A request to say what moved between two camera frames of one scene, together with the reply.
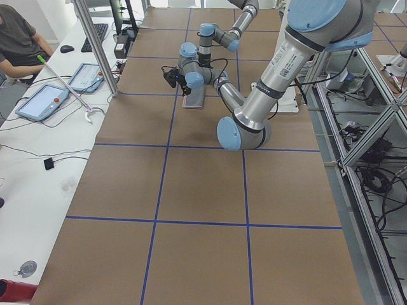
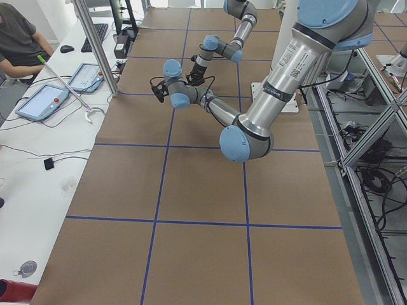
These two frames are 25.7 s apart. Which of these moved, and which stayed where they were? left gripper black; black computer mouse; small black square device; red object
Moved: left gripper black
Stayed: black computer mouse; small black square device; red object
